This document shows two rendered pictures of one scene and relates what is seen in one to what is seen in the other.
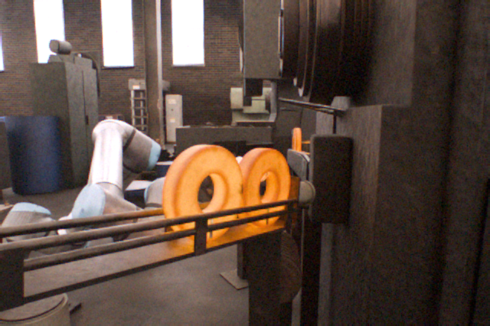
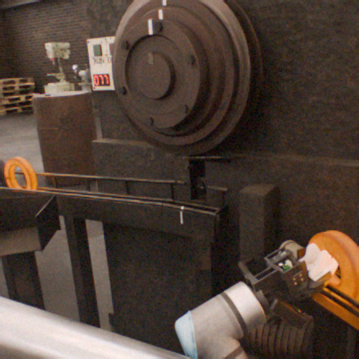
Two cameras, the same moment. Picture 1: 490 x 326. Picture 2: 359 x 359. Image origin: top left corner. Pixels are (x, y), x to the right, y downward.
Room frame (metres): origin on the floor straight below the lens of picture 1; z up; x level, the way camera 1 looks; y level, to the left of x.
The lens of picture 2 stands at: (0.53, 0.77, 1.16)
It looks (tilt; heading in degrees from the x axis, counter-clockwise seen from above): 17 degrees down; 302
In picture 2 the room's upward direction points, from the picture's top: 4 degrees counter-clockwise
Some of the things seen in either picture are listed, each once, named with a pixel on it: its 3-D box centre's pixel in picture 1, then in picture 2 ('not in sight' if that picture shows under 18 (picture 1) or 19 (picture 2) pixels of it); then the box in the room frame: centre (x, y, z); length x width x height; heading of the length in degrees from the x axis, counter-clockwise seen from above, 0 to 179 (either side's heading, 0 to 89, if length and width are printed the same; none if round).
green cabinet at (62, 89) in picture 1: (70, 125); not in sight; (4.22, 2.28, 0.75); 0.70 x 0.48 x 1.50; 176
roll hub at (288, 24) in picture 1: (287, 35); (159, 75); (1.14, -0.13, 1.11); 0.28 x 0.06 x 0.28; 176
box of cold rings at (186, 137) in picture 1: (226, 155); not in sight; (3.92, 0.25, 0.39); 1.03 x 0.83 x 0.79; 90
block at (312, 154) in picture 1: (329, 178); (259, 226); (0.89, -0.23, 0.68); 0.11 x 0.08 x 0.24; 86
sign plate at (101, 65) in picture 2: not in sight; (117, 63); (1.46, -0.36, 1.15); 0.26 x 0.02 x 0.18; 176
